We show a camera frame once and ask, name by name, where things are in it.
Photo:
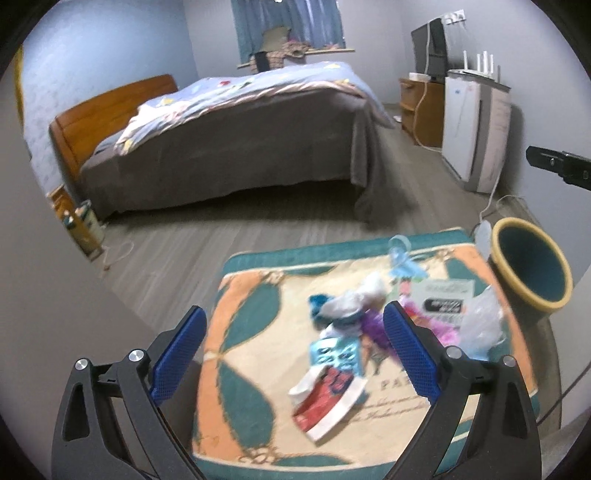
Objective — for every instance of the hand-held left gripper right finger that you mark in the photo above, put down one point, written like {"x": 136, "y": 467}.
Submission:
{"x": 411, "y": 353}

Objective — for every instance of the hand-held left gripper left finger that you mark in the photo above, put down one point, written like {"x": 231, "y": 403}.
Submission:
{"x": 178, "y": 353}

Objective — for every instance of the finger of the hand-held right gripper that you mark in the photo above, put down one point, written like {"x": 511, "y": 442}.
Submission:
{"x": 554, "y": 161}

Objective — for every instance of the pink wrapper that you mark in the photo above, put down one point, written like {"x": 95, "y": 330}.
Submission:
{"x": 443, "y": 333}

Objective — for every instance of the green and white box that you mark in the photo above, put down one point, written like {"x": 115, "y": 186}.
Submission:
{"x": 443, "y": 295}

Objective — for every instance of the light blue patterned packet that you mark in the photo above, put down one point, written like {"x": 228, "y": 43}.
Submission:
{"x": 334, "y": 353}

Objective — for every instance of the clear plastic bag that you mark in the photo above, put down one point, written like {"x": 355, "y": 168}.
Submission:
{"x": 482, "y": 323}

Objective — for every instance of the white tissue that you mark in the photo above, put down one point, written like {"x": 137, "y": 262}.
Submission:
{"x": 351, "y": 302}

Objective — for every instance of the light blue plastic hanger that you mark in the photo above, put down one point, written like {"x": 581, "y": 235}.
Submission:
{"x": 405, "y": 261}

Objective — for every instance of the red and white packet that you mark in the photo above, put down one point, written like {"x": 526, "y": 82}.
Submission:
{"x": 325, "y": 404}

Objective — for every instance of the teal knitted cloth piece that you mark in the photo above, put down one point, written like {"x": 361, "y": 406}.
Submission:
{"x": 317, "y": 305}

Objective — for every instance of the yellow-rimmed teal waste bin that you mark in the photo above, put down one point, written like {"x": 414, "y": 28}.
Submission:
{"x": 531, "y": 272}

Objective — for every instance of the printed teal and orange mat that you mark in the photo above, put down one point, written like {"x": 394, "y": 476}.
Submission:
{"x": 258, "y": 332}

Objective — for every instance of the white air purifier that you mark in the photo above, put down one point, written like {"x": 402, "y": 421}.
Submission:
{"x": 466, "y": 129}

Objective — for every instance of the white power adapter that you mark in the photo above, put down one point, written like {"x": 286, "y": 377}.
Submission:
{"x": 484, "y": 237}

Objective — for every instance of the white router with antennas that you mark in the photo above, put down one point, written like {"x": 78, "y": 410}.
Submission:
{"x": 480, "y": 69}

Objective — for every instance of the wooden cabinet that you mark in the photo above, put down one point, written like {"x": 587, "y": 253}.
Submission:
{"x": 431, "y": 113}

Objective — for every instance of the small white box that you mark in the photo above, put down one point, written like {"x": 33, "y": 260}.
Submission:
{"x": 419, "y": 76}

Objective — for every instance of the black flat screen monitor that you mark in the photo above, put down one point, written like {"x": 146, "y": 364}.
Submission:
{"x": 427, "y": 46}

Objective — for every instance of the wooden nightstand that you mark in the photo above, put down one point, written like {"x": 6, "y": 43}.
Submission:
{"x": 62, "y": 201}

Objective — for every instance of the bed with grey cover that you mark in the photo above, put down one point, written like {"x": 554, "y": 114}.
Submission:
{"x": 240, "y": 147}

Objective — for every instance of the wooden window sill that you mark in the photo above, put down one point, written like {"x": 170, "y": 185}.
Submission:
{"x": 332, "y": 50}

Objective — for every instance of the wooden bed headboard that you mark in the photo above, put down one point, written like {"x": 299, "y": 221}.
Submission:
{"x": 111, "y": 104}

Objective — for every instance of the blue floral quilt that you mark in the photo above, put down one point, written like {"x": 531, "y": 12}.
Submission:
{"x": 240, "y": 90}

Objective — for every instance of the blue curtain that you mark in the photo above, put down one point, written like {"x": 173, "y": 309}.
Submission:
{"x": 300, "y": 23}

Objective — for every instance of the pile of clothes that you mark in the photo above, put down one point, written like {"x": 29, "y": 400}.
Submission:
{"x": 288, "y": 46}

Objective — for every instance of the small black container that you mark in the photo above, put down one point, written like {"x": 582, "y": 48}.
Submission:
{"x": 262, "y": 61}

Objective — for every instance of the white wall socket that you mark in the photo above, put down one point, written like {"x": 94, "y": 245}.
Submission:
{"x": 453, "y": 17}

